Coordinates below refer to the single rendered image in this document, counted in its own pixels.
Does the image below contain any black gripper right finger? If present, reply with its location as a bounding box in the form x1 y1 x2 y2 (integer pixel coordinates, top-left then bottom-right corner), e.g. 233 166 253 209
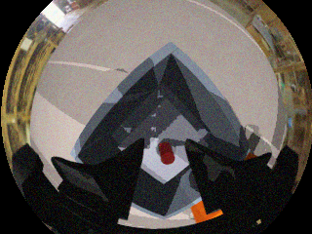
184 137 272 215

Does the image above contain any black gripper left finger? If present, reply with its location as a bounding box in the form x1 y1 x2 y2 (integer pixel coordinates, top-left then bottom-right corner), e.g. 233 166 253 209
51 137 144 219

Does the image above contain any dark red peg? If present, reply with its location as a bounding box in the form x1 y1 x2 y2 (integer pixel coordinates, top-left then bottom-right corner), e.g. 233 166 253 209
159 141 176 165

